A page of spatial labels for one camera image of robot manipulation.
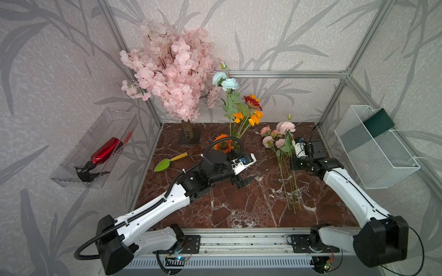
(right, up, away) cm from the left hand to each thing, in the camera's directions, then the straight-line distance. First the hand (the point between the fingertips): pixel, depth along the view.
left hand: (250, 164), depth 67 cm
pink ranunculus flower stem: (+20, +8, +32) cm, 39 cm away
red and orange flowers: (-12, +8, +11) cm, 18 cm away
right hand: (+22, 0, +17) cm, 28 cm away
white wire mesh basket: (+47, +2, -4) cm, 48 cm away
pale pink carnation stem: (+27, -13, +25) cm, 39 cm away
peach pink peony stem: (+15, +16, +44) cm, 49 cm away
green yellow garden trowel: (-47, -5, +31) cm, 57 cm away
